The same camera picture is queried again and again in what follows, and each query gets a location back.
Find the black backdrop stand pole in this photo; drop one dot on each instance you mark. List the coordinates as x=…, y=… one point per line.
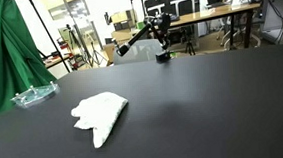
x=49, y=35

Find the grey cabinet with cables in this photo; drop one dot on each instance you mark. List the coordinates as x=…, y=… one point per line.
x=272, y=16

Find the green backdrop cloth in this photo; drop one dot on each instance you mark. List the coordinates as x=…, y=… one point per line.
x=21, y=65

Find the clear acrylic plate with standoffs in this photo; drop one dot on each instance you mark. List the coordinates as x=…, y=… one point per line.
x=35, y=95

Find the wooden desk with black legs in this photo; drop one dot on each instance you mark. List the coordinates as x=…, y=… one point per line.
x=219, y=12

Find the small black tripod on floor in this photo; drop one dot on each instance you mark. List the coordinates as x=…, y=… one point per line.
x=189, y=47

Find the black shelf unit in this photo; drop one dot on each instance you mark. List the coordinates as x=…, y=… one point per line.
x=178, y=7

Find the black camera tripod background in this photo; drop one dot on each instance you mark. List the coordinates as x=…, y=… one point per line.
x=79, y=56

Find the white green-patterned towel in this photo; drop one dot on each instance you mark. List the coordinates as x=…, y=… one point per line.
x=99, y=114

